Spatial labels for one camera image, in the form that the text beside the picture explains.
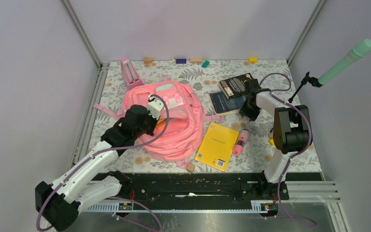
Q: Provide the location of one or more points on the yellow notebook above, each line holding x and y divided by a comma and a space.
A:
217, 146

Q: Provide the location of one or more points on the dark blue book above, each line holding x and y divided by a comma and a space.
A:
224, 106

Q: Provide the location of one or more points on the pink metronome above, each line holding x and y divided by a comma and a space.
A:
129, 74

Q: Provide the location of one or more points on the mint green microphone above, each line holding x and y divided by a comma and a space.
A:
357, 52

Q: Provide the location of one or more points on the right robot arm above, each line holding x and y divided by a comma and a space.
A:
292, 134

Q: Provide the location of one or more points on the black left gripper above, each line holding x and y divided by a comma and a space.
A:
154, 123

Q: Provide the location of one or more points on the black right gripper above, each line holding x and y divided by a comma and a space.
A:
244, 111

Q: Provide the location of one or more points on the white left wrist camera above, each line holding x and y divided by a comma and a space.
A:
154, 106

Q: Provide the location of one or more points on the black paperback book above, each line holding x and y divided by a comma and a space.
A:
235, 86

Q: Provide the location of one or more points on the wooden block far left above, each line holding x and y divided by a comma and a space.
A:
147, 60

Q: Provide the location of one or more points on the purple toy brick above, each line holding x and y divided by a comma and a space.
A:
181, 61

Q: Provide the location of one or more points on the pink student backpack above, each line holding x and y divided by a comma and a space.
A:
182, 125

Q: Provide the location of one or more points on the black microphone tripod stand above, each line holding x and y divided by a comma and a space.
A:
307, 79

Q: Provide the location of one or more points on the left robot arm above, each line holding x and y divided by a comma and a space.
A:
60, 202

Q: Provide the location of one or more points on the long wooden block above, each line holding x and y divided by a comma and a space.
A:
196, 60

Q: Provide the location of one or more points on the small wooden cube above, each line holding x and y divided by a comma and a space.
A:
190, 167

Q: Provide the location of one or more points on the pink clear pencil case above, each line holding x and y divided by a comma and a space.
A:
241, 141

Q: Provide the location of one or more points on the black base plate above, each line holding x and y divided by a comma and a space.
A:
204, 191

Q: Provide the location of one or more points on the floral table mat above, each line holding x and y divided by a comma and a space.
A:
256, 154

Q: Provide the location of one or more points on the teal block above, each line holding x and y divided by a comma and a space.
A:
205, 64

